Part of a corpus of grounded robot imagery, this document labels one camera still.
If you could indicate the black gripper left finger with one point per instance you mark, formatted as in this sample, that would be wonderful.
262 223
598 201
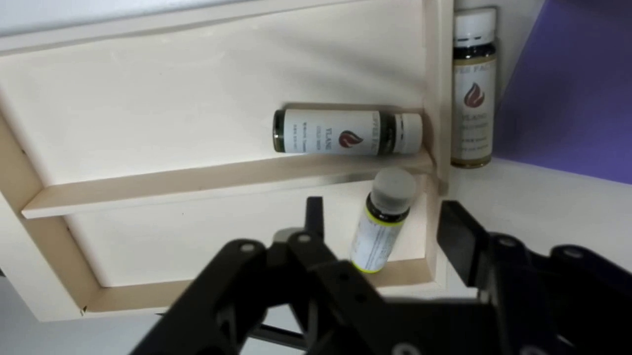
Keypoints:
276 296

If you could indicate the small bottle with red logo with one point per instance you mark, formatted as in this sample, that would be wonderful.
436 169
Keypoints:
328 130
474 98

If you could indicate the small grey blue object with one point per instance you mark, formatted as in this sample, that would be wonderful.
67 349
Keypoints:
377 229

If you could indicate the purple mat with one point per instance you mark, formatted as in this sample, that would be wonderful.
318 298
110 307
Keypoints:
573 85

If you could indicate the light wooden divided box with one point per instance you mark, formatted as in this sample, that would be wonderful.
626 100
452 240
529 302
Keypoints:
164 98

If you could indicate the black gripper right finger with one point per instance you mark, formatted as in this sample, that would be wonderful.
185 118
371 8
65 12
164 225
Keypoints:
559 302

